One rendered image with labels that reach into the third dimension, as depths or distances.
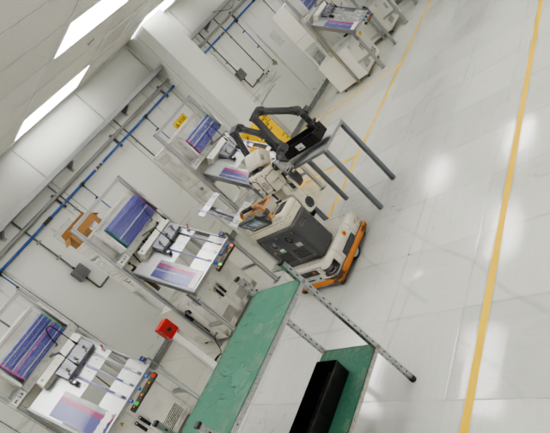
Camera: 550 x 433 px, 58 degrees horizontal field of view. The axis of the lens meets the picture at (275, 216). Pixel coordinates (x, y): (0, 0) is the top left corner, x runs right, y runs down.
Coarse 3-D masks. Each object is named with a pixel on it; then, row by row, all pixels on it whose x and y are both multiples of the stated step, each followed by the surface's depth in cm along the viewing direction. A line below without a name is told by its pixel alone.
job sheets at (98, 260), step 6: (96, 258) 492; (96, 264) 504; (102, 264) 496; (108, 264) 492; (108, 270) 501; (114, 270) 496; (114, 276) 508; (120, 276) 500; (126, 282) 506; (132, 282) 500
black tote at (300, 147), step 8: (320, 128) 448; (296, 136) 476; (304, 136) 471; (312, 136) 444; (320, 136) 445; (288, 144) 489; (296, 144) 460; (304, 144) 456; (312, 144) 452; (288, 152) 473; (296, 152) 468
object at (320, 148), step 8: (328, 128) 468; (336, 128) 451; (344, 128) 461; (328, 136) 451; (352, 136) 464; (320, 144) 453; (328, 144) 439; (360, 144) 467; (304, 152) 473; (312, 152) 454; (320, 152) 438; (328, 152) 436; (368, 152) 470; (296, 160) 475; (304, 160) 456; (336, 160) 440; (376, 160) 473; (320, 168) 520; (344, 168) 442; (384, 168) 477; (352, 176) 446; (392, 176) 480; (328, 184) 527; (360, 184) 449; (344, 192) 532; (368, 192) 452; (376, 200) 456; (320, 216) 506
